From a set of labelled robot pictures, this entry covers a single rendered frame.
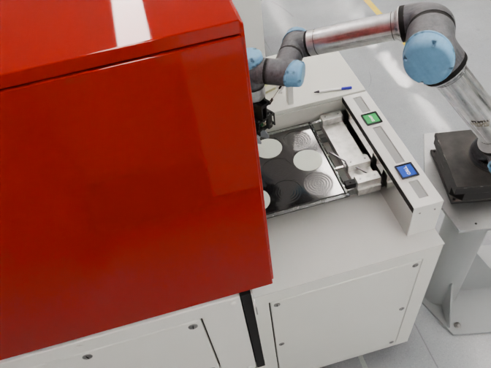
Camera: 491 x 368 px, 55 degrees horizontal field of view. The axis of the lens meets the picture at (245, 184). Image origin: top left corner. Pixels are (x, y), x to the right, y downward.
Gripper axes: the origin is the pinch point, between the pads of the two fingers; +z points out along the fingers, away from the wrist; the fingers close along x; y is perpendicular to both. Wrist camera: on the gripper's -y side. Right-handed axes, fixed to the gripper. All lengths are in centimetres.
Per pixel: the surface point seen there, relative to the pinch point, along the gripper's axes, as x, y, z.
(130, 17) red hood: -52, 42, -84
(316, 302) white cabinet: -20, 45, 30
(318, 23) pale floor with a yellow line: 195, -136, 98
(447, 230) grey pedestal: 42, 57, 44
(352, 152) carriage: 24.0, 23.4, 9.3
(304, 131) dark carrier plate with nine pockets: 20.0, 4.7, 7.4
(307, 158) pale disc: 10.0, 14.8, 7.2
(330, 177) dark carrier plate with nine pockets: 8.5, 26.3, 7.4
